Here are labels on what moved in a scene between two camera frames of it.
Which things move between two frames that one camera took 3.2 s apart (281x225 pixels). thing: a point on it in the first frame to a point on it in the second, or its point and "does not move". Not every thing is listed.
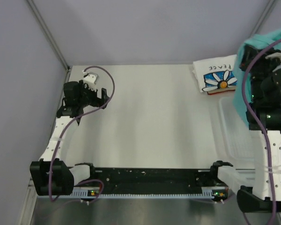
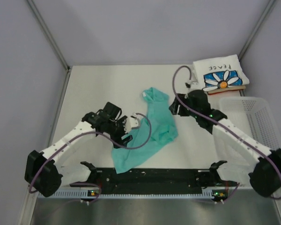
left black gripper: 97,101 to 122,122
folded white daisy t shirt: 215,73 does not move
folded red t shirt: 218,91 does not move
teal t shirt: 262,40 to 163,128
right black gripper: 273,61 to 174,108
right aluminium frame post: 262,17 does not move
